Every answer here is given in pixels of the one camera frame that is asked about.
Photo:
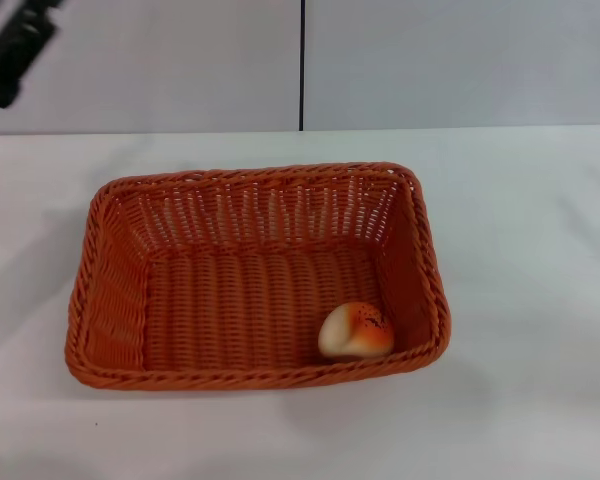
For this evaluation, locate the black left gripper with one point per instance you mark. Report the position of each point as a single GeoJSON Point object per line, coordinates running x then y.
{"type": "Point", "coordinates": [10, 55]}

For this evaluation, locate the round bread bun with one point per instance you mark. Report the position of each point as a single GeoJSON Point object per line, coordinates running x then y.
{"type": "Point", "coordinates": [356, 332]}

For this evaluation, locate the orange woven wicker basket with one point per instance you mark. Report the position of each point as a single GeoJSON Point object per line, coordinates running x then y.
{"type": "Point", "coordinates": [260, 280]}

